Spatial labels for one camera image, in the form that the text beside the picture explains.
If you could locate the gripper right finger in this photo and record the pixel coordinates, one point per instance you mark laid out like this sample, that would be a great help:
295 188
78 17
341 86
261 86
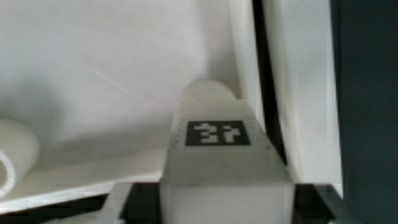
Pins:
318 206

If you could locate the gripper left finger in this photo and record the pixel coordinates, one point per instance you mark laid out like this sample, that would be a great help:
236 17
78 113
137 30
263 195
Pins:
131 205

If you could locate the white square table top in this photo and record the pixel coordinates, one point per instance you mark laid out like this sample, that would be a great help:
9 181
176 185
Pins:
99 57

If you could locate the white L-shaped obstacle fence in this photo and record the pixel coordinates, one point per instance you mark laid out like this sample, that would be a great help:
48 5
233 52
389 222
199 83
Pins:
298 32

